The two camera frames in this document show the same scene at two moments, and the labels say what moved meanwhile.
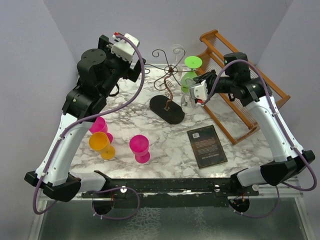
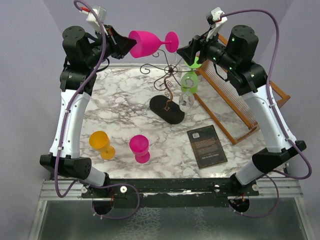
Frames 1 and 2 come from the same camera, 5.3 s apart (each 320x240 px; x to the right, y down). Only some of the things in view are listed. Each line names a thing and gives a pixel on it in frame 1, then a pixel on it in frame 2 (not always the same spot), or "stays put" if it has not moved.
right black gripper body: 223,85 -> 207,49
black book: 206,147 stays put
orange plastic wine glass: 99,141 stays put
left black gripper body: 122,67 -> 110,46
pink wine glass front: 139,144 stays put
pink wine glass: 99,125 -> 147,42
